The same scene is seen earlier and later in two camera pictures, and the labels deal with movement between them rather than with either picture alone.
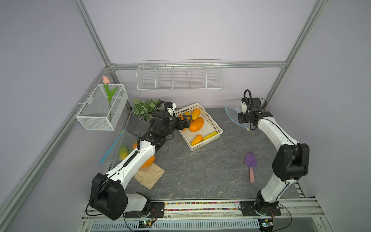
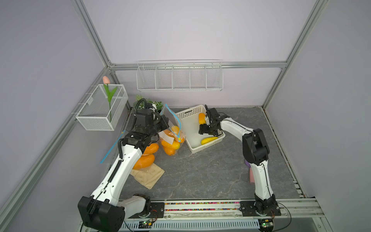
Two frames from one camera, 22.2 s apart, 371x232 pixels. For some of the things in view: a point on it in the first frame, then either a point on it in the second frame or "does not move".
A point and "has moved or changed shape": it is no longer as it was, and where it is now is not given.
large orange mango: x=148 y=162 does not move
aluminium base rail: x=300 y=215 does not move
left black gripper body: x=175 y=125 to x=158 y=126
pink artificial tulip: x=106 y=81 does not move
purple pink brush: x=250 y=161 does not move
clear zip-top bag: x=233 y=114 to x=171 y=138
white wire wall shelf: x=187 y=75 does not move
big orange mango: x=196 y=124 to x=169 y=151
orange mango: x=195 y=113 to x=202 y=119
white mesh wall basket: x=103 y=109 does not move
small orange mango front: x=197 y=139 has moved or changed shape
